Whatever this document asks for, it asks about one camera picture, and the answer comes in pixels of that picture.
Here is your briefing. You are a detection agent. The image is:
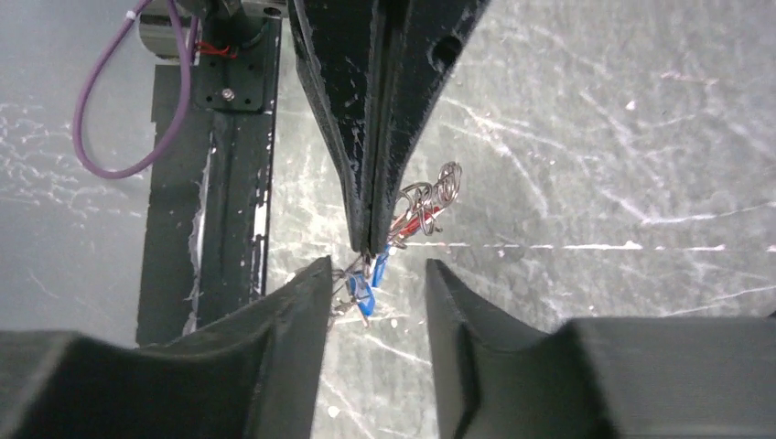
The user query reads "metal keyring with keys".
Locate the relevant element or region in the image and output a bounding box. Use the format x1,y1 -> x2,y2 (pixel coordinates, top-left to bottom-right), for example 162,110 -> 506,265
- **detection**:
329,162 -> 462,323

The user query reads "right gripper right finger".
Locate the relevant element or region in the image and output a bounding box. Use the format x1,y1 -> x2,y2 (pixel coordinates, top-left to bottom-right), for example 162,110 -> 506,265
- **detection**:
425,259 -> 775,438

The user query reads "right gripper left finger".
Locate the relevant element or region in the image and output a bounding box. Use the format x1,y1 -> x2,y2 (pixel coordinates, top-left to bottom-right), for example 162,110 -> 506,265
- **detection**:
1,257 -> 332,438

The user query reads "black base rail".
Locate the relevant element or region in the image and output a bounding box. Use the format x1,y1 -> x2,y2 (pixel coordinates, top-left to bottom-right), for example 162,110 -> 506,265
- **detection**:
135,1 -> 285,346

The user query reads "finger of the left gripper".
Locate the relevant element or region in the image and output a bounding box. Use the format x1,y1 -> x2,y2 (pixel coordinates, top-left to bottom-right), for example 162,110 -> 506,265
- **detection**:
368,1 -> 489,255
288,1 -> 381,253

